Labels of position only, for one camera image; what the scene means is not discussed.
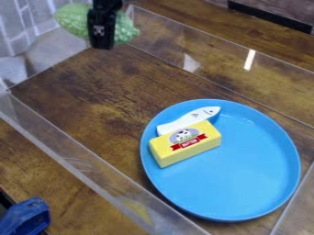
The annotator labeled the blue round plastic tray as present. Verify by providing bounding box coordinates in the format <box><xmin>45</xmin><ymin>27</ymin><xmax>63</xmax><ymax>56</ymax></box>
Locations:
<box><xmin>141</xmin><ymin>99</ymin><xmax>301</xmax><ymax>221</ymax></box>

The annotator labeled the green textured toy vegetable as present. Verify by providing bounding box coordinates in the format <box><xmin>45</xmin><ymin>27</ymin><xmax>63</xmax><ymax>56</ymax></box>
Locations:
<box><xmin>54</xmin><ymin>3</ymin><xmax>141</xmax><ymax>45</ymax></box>

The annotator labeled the white toy fish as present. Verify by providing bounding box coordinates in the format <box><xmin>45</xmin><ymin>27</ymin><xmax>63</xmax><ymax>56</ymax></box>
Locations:
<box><xmin>157</xmin><ymin>106</ymin><xmax>221</xmax><ymax>136</ymax></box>

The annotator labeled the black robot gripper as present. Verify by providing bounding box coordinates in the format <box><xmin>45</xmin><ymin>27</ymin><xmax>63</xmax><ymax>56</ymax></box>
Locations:
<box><xmin>87</xmin><ymin>0</ymin><xmax>124</xmax><ymax>50</ymax></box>

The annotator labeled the white grid patterned cloth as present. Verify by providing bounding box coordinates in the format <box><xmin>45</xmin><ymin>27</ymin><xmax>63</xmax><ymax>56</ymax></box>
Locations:
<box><xmin>0</xmin><ymin>0</ymin><xmax>94</xmax><ymax>59</ymax></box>

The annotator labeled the yellow toy butter block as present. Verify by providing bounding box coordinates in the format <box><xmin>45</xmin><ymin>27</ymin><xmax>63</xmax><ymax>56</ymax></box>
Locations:
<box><xmin>149</xmin><ymin>120</ymin><xmax>222</xmax><ymax>168</ymax></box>

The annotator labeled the clear acrylic barrier wall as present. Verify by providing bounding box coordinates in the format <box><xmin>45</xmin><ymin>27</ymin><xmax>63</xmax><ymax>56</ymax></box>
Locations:
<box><xmin>0</xmin><ymin>0</ymin><xmax>314</xmax><ymax>235</ymax></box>

